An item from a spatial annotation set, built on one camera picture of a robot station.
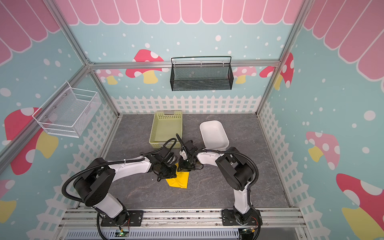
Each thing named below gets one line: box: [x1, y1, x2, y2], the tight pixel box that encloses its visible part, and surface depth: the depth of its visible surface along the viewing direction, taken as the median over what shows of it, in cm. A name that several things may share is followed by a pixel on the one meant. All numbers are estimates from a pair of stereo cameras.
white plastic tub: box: [199, 120, 230, 151], surface depth 110 cm
